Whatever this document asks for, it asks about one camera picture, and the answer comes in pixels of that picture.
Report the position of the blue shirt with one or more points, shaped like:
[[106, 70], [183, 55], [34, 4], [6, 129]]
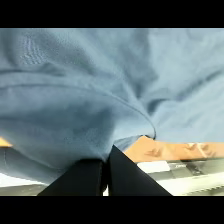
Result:
[[86, 93]]

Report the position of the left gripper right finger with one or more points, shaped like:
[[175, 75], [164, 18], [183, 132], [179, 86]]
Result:
[[128, 176]]

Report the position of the silver frame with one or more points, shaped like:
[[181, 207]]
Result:
[[186, 178]]

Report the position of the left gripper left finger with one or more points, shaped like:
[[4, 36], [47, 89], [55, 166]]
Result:
[[80, 180]]

